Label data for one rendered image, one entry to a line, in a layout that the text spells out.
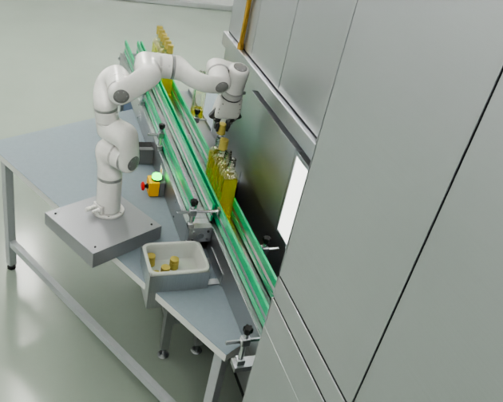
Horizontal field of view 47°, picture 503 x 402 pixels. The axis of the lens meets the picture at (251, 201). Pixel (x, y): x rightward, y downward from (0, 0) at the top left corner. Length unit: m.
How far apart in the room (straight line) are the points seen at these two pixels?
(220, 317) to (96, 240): 0.55
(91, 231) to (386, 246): 1.53
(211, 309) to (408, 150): 1.36
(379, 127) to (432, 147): 0.13
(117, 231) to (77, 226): 0.15
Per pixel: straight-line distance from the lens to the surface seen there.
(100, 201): 2.32
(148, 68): 1.97
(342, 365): 1.07
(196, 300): 2.11
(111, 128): 2.12
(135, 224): 2.31
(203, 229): 2.23
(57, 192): 2.58
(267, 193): 2.18
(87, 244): 2.20
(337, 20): 1.83
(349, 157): 0.99
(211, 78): 2.04
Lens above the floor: 2.20
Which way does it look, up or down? 33 degrees down
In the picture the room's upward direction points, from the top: 13 degrees clockwise
